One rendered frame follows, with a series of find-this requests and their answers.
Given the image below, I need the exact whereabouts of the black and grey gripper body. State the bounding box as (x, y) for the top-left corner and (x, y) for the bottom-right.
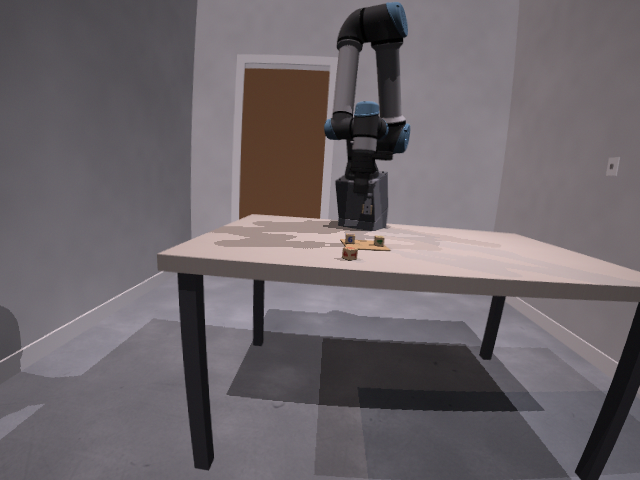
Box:
(350, 137), (393, 194)

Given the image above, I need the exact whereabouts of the tan flat mat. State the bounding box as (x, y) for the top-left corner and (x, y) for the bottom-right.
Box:
(341, 239), (391, 251)

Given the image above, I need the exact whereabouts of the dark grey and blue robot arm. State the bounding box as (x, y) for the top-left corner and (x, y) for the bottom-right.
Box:
(324, 2), (410, 181)

